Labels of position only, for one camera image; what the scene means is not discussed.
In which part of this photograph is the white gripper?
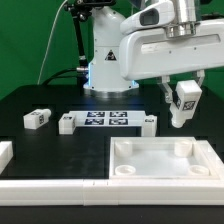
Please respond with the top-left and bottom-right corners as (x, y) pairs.
(119, 19), (224, 104)

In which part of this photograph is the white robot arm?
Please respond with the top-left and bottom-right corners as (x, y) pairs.
(84, 0), (224, 97)

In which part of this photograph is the white U-shaped obstacle fence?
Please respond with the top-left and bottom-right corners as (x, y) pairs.
(0, 139), (224, 207)

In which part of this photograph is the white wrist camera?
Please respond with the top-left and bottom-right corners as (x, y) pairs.
(120, 0), (175, 35)

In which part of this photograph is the white marker base plate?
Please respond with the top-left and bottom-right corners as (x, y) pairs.
(70, 110), (145, 127)

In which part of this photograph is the black cable bundle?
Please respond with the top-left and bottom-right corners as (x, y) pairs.
(43, 67), (88, 87)

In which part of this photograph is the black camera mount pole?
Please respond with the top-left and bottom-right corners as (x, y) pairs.
(64, 0), (116, 87)

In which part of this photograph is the white cable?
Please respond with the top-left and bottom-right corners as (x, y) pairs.
(37, 0), (69, 86)

